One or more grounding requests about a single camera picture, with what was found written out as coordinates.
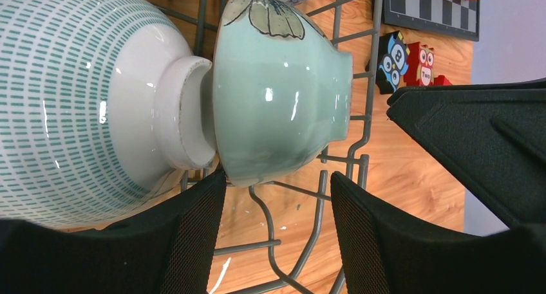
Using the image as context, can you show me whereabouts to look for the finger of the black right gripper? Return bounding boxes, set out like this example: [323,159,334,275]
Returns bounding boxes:
[386,79,545,227]

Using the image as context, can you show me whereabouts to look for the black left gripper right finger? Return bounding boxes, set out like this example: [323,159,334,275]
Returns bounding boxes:
[330,172,545,293]

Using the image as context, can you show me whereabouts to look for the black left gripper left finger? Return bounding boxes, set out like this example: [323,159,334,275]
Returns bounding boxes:
[1,169,227,293]

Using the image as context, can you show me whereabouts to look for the white bowl green dashes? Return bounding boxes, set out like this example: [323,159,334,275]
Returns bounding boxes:
[1,0,216,228]

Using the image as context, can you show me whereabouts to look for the mint green leaf bowl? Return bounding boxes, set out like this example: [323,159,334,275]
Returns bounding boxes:
[212,0,353,187]

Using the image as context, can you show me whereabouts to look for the red toy house block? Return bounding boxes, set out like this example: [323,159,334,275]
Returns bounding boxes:
[433,75,453,86]

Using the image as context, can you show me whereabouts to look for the red owl toy block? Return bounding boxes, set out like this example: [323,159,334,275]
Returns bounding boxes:
[404,42,435,86]

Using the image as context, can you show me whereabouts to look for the black blue owl block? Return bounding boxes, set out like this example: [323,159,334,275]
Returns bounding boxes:
[375,30,410,95]

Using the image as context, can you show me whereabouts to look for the black white chessboard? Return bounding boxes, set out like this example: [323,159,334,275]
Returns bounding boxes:
[382,0,480,42]

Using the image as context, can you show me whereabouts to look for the grey wire dish rack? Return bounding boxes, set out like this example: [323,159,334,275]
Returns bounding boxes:
[153,0,385,294]

